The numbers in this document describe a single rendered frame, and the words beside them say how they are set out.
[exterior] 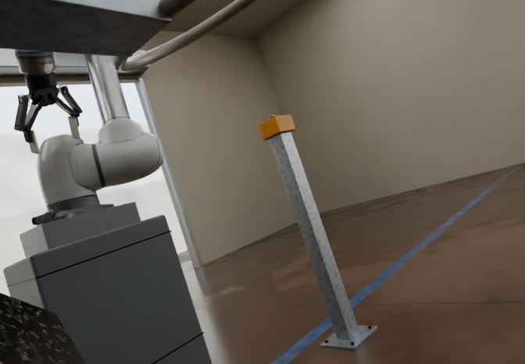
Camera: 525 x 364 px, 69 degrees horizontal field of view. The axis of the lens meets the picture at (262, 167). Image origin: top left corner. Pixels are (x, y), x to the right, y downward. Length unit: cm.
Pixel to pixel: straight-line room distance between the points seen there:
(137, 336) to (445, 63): 603
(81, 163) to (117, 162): 11
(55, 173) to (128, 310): 48
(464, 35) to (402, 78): 107
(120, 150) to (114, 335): 56
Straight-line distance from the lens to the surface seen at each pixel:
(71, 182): 134
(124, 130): 138
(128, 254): 123
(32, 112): 124
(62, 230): 125
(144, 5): 63
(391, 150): 704
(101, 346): 121
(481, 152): 657
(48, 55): 121
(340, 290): 189
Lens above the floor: 76
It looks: 4 degrees up
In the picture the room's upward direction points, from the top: 19 degrees counter-clockwise
